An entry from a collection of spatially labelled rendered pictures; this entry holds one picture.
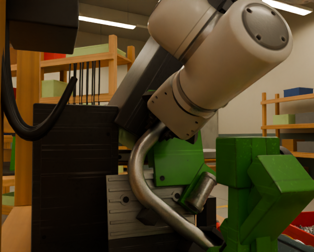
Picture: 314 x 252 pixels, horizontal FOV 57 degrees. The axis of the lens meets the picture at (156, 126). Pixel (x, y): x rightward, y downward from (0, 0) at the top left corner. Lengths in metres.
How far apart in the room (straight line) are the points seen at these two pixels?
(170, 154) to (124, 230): 0.17
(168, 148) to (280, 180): 0.32
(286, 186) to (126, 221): 0.34
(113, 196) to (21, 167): 0.81
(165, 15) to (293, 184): 0.23
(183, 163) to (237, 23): 0.36
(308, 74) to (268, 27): 7.00
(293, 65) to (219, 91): 7.26
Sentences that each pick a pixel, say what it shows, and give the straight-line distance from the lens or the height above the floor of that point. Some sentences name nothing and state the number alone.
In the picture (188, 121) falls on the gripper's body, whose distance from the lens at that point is 0.47.
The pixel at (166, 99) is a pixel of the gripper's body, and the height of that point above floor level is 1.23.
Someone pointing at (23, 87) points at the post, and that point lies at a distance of 1.37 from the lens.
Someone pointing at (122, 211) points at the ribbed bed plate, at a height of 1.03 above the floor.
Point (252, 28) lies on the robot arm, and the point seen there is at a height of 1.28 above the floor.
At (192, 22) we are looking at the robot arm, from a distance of 0.35.
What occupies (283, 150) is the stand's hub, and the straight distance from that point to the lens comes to 0.42.
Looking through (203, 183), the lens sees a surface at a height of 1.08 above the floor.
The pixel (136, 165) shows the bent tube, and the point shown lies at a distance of 0.55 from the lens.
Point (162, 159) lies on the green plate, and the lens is 0.60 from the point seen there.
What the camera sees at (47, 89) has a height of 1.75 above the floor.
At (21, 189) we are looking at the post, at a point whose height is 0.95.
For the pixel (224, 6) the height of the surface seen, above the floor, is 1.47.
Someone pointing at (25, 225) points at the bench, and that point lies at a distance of 1.09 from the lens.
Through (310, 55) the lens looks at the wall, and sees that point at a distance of 7.40.
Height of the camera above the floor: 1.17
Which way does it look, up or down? 2 degrees up
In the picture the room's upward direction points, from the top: straight up
